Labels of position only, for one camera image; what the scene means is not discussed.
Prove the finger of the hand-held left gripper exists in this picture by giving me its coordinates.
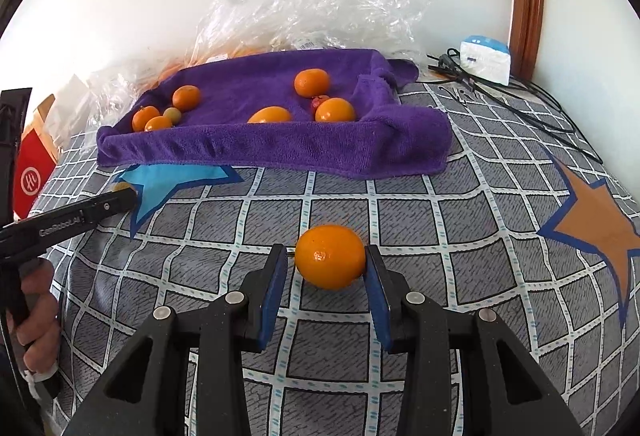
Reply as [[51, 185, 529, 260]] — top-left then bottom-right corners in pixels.
[[82, 189, 139, 232]]

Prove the clear plastic bag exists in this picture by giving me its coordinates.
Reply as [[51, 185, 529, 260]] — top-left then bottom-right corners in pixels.
[[82, 51, 201, 122], [190, 0, 432, 68]]

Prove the cardboard box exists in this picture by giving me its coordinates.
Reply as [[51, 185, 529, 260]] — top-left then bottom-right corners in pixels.
[[31, 92, 68, 158]]

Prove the grey checked blanket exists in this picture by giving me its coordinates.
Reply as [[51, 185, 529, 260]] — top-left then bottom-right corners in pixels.
[[20, 78, 640, 436]]

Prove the purple towel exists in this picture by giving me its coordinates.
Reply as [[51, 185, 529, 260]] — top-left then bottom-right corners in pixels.
[[96, 48, 453, 179]]

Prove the black cable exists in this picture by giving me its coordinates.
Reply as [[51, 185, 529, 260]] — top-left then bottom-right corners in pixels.
[[426, 48, 603, 163]]

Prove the white and blue box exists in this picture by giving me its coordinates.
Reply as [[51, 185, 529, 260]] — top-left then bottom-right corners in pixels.
[[459, 34, 512, 85]]

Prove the red box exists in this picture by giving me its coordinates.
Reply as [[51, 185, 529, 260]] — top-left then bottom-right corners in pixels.
[[12, 131, 57, 220]]

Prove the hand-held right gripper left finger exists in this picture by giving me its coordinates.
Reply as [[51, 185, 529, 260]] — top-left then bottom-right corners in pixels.
[[62, 243, 290, 436]]

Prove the large orange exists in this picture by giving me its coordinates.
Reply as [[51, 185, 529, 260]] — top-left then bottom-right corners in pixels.
[[294, 224, 367, 292]]

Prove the person's left hand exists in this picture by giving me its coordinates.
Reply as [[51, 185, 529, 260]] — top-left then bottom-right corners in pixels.
[[10, 260, 62, 376]]

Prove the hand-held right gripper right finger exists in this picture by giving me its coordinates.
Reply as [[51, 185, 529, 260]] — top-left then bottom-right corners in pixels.
[[364, 243, 586, 436]]

